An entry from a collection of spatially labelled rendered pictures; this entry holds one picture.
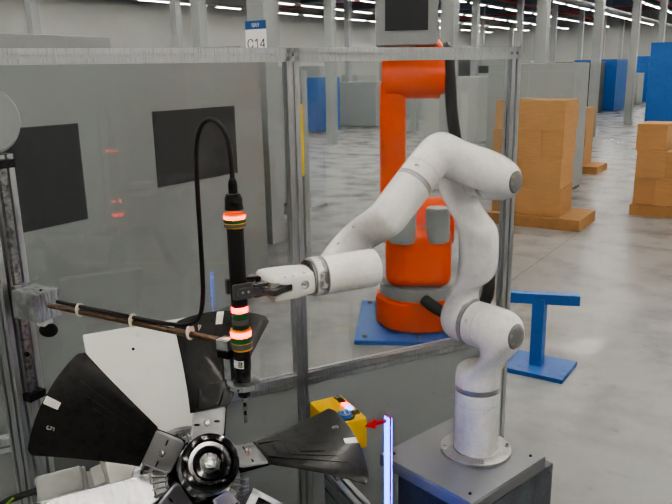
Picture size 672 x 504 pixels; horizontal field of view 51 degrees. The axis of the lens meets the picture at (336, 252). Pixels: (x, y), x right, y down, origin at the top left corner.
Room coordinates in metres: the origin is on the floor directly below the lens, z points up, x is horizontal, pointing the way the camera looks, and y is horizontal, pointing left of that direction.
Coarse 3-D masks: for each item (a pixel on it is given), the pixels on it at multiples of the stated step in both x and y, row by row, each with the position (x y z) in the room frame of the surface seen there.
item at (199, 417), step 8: (216, 408) 1.37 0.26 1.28; (224, 408) 1.36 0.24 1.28; (200, 416) 1.38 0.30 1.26; (208, 416) 1.37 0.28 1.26; (216, 416) 1.36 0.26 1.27; (224, 416) 1.35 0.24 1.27; (192, 424) 1.38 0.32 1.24; (200, 424) 1.37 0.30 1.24; (216, 424) 1.35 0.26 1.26; (224, 424) 1.34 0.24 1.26; (192, 432) 1.37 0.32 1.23; (200, 432) 1.36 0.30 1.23; (208, 432) 1.35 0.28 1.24; (216, 432) 1.34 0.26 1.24
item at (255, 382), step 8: (224, 336) 1.37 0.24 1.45; (216, 344) 1.35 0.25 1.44; (224, 344) 1.34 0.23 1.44; (224, 352) 1.34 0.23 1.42; (232, 352) 1.35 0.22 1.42; (224, 360) 1.34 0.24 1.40; (232, 360) 1.34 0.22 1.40; (224, 368) 1.35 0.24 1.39; (232, 368) 1.34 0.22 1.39; (232, 376) 1.34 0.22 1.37; (256, 376) 1.36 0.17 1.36; (232, 384) 1.32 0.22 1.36; (240, 384) 1.32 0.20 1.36; (248, 384) 1.32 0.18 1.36; (256, 384) 1.32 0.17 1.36; (240, 392) 1.31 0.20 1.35
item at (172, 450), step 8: (160, 432) 1.29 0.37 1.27; (152, 440) 1.29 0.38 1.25; (160, 440) 1.29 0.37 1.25; (176, 440) 1.29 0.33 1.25; (152, 448) 1.29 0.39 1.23; (160, 448) 1.29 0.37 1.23; (168, 448) 1.29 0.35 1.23; (176, 448) 1.29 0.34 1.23; (144, 456) 1.29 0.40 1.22; (152, 456) 1.30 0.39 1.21; (168, 456) 1.30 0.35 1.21; (176, 456) 1.29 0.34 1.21; (144, 464) 1.30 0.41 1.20; (152, 464) 1.30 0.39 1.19; (160, 464) 1.30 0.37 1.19; (168, 464) 1.30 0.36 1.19; (168, 472) 1.30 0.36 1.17
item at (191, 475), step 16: (192, 448) 1.26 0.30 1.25; (208, 448) 1.27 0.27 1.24; (224, 448) 1.29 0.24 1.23; (176, 464) 1.29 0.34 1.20; (192, 464) 1.25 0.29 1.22; (224, 464) 1.26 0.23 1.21; (176, 480) 1.30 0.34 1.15; (192, 480) 1.22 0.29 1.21; (208, 480) 1.23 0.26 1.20; (224, 480) 1.24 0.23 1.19; (192, 496) 1.25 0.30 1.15; (208, 496) 1.24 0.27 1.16
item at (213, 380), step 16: (192, 320) 1.53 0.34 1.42; (208, 320) 1.52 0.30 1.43; (224, 320) 1.51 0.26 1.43; (256, 320) 1.50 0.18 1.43; (256, 336) 1.47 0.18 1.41; (192, 352) 1.48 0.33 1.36; (208, 352) 1.47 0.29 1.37; (192, 368) 1.46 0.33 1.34; (208, 368) 1.44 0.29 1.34; (192, 384) 1.44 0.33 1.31; (208, 384) 1.42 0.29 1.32; (224, 384) 1.40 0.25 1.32; (192, 400) 1.41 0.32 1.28; (208, 400) 1.39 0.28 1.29; (224, 400) 1.37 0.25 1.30
